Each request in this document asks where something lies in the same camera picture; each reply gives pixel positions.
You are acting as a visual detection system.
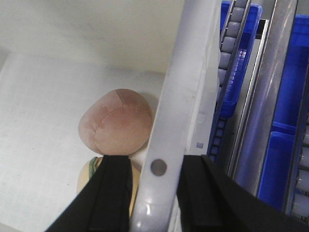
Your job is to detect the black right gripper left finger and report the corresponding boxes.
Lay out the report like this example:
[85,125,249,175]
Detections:
[47,156,133,232]

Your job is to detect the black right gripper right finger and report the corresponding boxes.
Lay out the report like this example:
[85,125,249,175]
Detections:
[177,155,309,232]

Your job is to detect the yellow plush fruit toy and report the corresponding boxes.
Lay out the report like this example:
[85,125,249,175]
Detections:
[76,156,140,216]

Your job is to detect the pink plush ball toy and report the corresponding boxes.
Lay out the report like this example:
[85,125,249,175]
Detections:
[78,89,153,155]

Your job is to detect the white plastic tote box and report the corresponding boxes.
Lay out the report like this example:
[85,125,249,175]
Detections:
[0,0,221,232]

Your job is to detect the blue storage bin lower right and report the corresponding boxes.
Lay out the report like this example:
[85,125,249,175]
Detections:
[258,14,309,211]

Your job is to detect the blue storage bin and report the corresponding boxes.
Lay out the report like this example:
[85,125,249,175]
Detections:
[258,14,309,211]
[214,1,262,160]

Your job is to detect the grey roller conveyor track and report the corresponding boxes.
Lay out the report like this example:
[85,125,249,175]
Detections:
[207,0,251,160]

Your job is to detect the metal shelf frame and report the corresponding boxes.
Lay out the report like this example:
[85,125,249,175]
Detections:
[228,0,298,196]

